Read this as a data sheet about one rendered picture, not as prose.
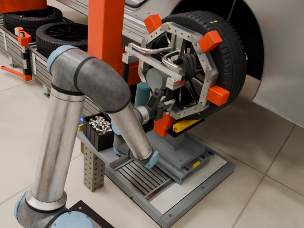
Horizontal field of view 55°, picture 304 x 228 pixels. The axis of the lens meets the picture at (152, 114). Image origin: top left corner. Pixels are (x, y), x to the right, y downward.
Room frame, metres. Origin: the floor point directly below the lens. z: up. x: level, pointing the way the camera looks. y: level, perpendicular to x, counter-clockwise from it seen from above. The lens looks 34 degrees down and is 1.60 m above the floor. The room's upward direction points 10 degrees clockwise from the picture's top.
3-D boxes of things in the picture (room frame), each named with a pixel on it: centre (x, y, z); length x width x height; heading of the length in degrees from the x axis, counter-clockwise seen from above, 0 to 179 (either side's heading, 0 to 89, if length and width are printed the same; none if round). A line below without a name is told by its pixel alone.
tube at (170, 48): (1.56, 0.07, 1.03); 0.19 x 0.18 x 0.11; 141
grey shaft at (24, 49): (2.53, 1.31, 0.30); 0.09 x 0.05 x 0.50; 51
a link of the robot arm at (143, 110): (1.14, 0.05, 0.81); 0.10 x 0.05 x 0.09; 51
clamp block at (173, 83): (1.32, -0.09, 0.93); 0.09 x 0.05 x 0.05; 141
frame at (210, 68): (1.59, -0.09, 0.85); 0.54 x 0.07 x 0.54; 51
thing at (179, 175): (1.72, -0.19, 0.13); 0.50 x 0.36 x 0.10; 51
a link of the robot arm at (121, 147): (1.07, 0.10, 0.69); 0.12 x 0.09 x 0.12; 59
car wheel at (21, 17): (3.35, 1.58, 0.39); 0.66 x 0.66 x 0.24
